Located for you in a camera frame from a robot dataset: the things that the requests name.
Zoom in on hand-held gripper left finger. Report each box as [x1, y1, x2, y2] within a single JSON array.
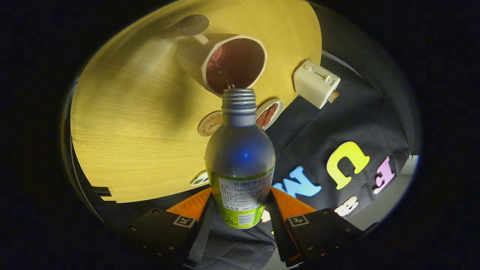
[[127, 187, 217, 267]]

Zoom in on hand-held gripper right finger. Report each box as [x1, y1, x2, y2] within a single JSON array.
[[265, 186, 363, 267]]

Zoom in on silver bottle with green label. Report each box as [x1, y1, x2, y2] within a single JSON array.
[[205, 88, 276, 229]]

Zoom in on round brown cork coaster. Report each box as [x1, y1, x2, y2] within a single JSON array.
[[198, 111, 224, 137]]

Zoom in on beige cup with wooden handle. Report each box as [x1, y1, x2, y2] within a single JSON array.
[[163, 14, 268, 98]]

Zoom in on white divided dish with beans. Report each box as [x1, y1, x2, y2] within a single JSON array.
[[191, 171, 209, 187]]

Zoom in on wooden table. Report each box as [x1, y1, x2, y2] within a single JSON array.
[[70, 0, 322, 203]]

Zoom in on brown food piece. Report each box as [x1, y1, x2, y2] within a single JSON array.
[[257, 103, 279, 128]]

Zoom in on white round plate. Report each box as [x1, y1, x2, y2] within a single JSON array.
[[256, 99, 284, 131]]

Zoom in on white toaster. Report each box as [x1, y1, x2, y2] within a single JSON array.
[[293, 60, 341, 110]]

